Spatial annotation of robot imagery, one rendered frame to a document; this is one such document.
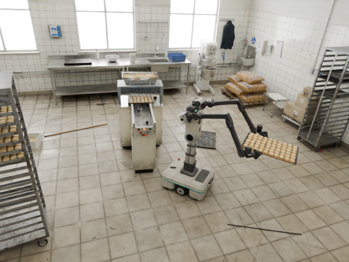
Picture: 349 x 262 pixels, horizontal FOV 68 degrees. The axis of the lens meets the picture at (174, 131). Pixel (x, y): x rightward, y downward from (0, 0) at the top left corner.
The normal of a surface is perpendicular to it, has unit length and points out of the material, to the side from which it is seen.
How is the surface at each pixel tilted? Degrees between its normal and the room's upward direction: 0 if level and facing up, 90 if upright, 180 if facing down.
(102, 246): 0
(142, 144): 90
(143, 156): 90
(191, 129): 101
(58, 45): 90
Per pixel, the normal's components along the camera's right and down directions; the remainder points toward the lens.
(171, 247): 0.05, -0.87
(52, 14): 0.32, 0.48
